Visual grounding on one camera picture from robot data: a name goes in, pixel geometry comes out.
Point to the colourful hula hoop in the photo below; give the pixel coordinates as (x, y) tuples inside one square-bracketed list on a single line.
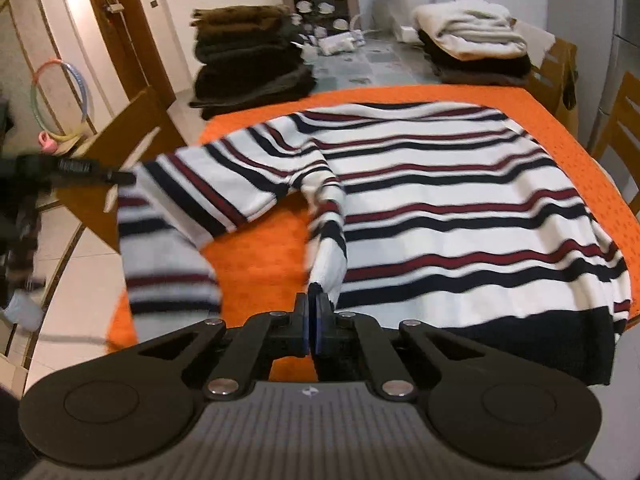
[(80, 85)]

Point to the stack of dark folded clothes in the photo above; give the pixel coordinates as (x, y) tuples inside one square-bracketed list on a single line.
[(245, 65)]

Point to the wooden chair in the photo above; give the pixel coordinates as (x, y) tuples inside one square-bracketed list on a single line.
[(130, 125), (620, 125)]

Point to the cream folded garment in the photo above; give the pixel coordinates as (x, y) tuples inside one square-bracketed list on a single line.
[(470, 25)]

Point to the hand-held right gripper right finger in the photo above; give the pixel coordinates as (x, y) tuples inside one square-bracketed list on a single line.
[(320, 332)]

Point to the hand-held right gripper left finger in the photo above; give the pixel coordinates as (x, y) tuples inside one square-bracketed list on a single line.
[(301, 330)]

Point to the grey-brown folded garment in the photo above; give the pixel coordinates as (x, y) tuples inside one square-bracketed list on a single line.
[(480, 79)]

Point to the silver refrigerator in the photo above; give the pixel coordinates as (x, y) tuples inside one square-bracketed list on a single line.
[(625, 35)]

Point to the orange patterned mat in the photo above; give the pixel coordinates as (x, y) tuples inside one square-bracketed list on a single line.
[(260, 255)]

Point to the cardboard box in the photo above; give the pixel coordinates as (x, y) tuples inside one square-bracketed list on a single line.
[(555, 75)]

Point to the brown wooden door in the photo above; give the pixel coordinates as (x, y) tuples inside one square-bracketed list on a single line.
[(120, 40)]

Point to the striped knit sweater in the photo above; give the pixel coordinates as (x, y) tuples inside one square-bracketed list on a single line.
[(425, 185)]

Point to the black folded garment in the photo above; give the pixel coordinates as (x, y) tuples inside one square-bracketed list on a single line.
[(500, 64)]

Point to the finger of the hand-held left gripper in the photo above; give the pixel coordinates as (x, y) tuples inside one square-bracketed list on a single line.
[(95, 170)]

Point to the plastic-covered appliance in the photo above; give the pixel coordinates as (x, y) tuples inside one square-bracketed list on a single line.
[(415, 0)]

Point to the white power strip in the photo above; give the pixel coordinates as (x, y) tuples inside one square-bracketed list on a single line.
[(337, 44)]

